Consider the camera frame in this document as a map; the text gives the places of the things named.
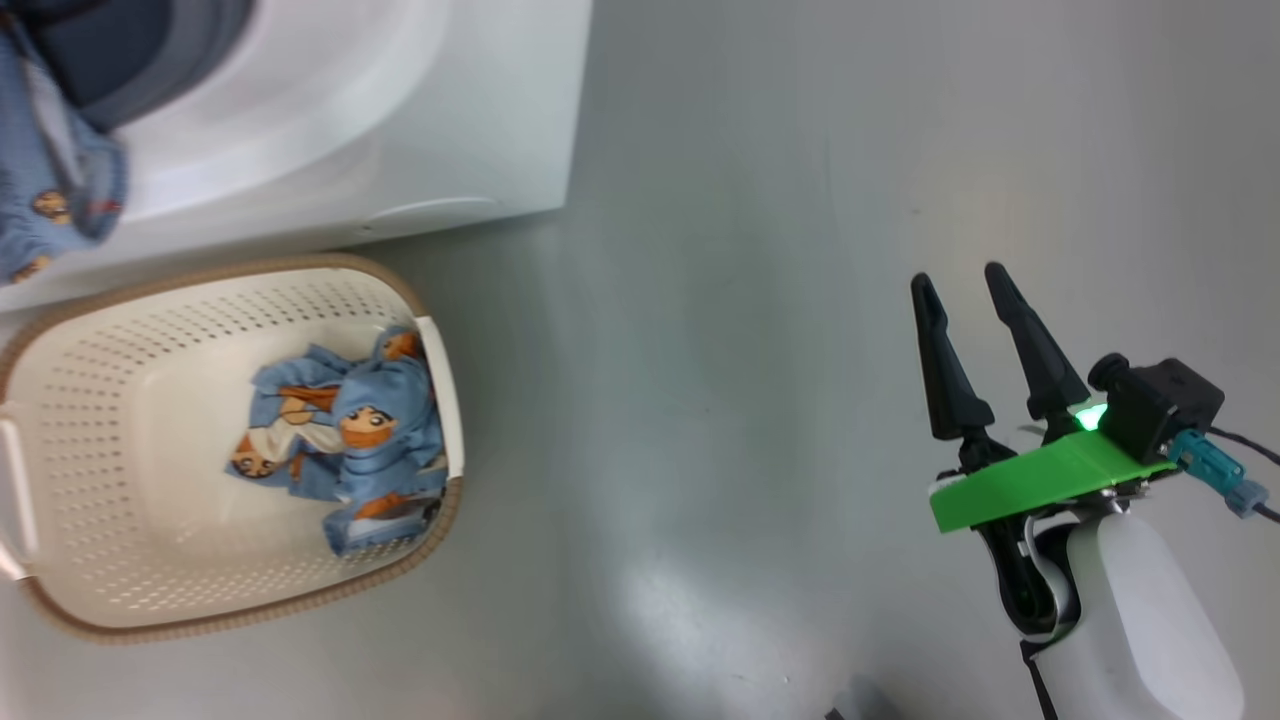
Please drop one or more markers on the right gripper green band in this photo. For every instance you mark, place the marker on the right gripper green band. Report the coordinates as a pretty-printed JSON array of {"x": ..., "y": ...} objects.
[{"x": 1050, "y": 480}]

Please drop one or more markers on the blue cartoon print garment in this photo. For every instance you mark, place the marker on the blue cartoon print garment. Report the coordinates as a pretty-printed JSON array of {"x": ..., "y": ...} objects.
[
  {"x": 380, "y": 450},
  {"x": 50, "y": 190}
]

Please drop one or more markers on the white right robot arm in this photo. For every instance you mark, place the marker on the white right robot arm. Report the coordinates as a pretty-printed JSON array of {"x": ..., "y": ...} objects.
[{"x": 1150, "y": 620}]

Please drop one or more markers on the white washing machine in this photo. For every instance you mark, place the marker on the white washing machine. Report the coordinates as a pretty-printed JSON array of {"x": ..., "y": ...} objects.
[{"x": 400, "y": 100}]

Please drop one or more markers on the cream perforated laundry basket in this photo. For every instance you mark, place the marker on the cream perforated laundry basket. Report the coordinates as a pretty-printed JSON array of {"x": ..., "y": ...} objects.
[{"x": 150, "y": 500}]

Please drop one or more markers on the grey rubber door seal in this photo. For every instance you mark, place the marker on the grey rubber door seal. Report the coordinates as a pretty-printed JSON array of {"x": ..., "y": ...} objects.
[{"x": 190, "y": 50}]

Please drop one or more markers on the round drain filter cover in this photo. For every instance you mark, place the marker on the round drain filter cover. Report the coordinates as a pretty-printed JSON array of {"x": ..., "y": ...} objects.
[{"x": 435, "y": 212}]

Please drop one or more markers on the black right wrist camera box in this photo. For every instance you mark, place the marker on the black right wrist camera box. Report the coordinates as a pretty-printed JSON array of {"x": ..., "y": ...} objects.
[{"x": 1160, "y": 405}]

